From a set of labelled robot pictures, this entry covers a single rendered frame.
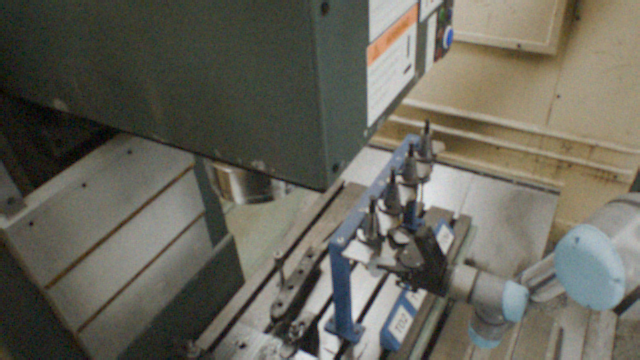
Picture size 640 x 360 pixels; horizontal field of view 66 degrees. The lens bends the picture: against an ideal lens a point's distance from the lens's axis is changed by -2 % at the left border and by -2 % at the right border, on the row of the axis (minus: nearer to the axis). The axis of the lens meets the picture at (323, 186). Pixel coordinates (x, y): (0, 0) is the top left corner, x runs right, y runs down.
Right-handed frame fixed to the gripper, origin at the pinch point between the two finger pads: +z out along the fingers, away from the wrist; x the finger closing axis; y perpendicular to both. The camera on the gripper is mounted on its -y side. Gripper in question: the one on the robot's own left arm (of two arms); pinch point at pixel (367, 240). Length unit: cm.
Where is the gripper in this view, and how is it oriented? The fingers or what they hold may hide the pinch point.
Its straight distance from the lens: 113.0
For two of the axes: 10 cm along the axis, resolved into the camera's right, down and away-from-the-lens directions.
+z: -8.7, -3.0, 3.8
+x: 4.8, -5.8, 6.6
